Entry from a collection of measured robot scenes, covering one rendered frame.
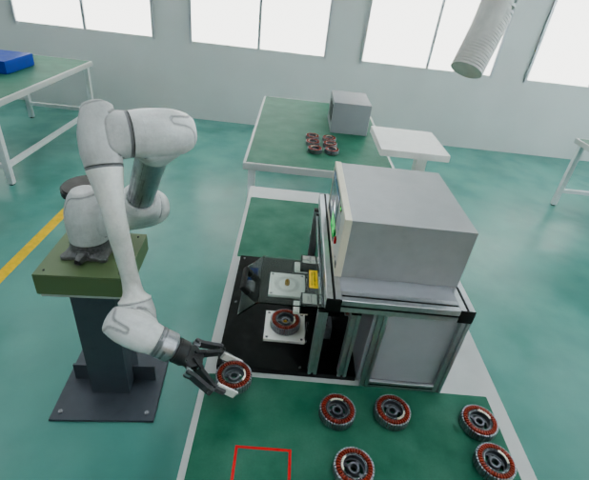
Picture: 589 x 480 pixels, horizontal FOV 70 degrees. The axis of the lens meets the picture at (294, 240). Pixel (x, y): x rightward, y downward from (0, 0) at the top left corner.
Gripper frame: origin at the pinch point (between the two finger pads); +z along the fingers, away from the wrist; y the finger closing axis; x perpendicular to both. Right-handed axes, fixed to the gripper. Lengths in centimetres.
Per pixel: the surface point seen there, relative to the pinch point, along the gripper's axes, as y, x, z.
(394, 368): -7, 27, 44
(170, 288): -134, -101, -12
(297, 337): -22.4, 6.8, 19.5
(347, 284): -13.8, 41.5, 13.2
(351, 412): 7.0, 15.4, 33.9
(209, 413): 8.9, -8.9, -1.6
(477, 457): 18, 33, 65
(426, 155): -112, 71, 50
